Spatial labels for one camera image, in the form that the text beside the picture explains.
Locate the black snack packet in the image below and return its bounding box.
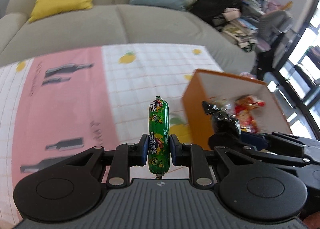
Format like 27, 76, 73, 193
202, 100, 241, 138

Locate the green sausage stick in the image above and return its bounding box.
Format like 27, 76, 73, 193
148, 96, 170, 180

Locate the red snack packet in box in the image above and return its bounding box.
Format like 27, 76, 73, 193
234, 95, 265, 133

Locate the orange storage box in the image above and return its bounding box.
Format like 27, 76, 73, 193
182, 69, 292, 150

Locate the pink checked tablecloth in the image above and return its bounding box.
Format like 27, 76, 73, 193
1, 43, 221, 228

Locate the grey office chair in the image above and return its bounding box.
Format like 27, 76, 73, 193
258, 10, 293, 44

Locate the beige sofa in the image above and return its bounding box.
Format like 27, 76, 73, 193
1, 0, 256, 74

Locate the black backpack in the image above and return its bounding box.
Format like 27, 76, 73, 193
189, 0, 242, 31

